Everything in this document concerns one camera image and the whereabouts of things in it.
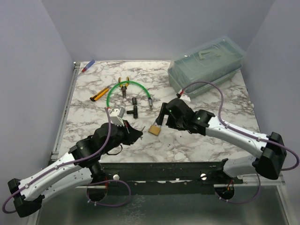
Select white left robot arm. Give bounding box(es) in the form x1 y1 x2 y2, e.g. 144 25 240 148
8 121 143 218

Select black T-shaped tool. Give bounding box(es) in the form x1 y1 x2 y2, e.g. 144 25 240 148
127 97 138 119

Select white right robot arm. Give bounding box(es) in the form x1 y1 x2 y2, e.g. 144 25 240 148
155 98 287 184

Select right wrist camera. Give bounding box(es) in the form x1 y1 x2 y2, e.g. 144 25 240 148
179 92 191 103

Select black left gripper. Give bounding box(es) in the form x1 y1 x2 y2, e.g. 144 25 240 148
101 120 143 155

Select blue red screwdriver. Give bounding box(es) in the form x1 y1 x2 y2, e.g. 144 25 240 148
81 60 95 73

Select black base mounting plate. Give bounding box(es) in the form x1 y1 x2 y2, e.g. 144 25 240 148
89 160 242 195

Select aluminium side rail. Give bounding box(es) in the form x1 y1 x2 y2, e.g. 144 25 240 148
50 62 81 161

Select brass padlock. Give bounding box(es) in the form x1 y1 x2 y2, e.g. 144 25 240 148
148 121 162 136

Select yellow handled pliers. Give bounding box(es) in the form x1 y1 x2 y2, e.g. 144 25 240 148
118 77 129 99

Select green cable lock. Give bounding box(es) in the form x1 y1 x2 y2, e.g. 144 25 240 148
106 81 153 108

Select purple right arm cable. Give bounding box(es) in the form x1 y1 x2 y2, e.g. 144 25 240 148
177 81 300 204

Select yellow black utility knife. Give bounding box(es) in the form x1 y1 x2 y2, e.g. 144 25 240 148
90 86 109 102

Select translucent green plastic toolbox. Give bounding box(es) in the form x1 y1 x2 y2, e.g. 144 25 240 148
167 36 246 98

